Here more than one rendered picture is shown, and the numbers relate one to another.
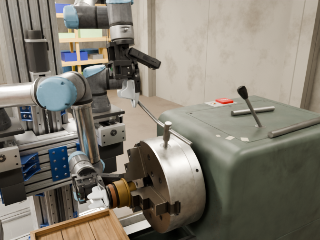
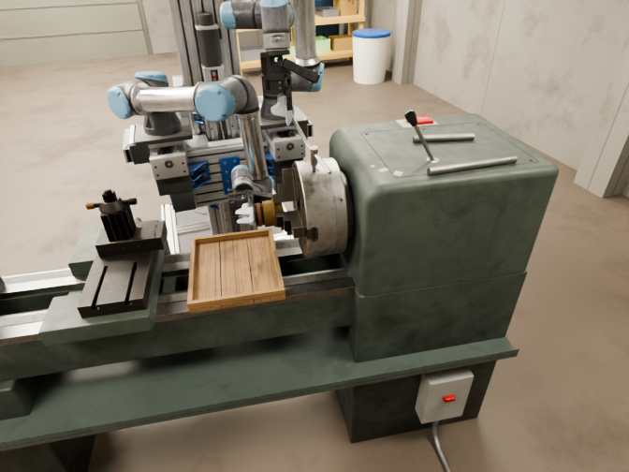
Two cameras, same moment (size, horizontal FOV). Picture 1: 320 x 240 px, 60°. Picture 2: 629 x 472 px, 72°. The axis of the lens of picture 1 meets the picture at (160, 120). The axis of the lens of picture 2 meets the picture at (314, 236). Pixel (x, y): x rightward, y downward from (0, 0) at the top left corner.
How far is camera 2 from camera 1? 0.52 m
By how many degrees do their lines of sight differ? 22
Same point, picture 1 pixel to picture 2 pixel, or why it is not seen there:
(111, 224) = (267, 243)
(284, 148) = (440, 188)
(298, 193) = (466, 241)
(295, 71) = not seen: outside the picture
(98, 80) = not seen: hidden behind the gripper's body
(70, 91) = (227, 101)
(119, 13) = (271, 19)
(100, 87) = not seen: hidden behind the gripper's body
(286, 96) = (614, 105)
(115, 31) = (267, 40)
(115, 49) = (267, 61)
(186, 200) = (325, 228)
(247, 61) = (566, 35)
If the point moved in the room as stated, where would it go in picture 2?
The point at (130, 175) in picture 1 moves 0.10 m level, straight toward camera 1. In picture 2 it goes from (280, 196) to (271, 213)
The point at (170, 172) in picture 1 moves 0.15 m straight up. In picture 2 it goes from (311, 199) to (309, 150)
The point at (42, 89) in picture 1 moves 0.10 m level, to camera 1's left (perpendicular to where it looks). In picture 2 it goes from (199, 97) to (172, 95)
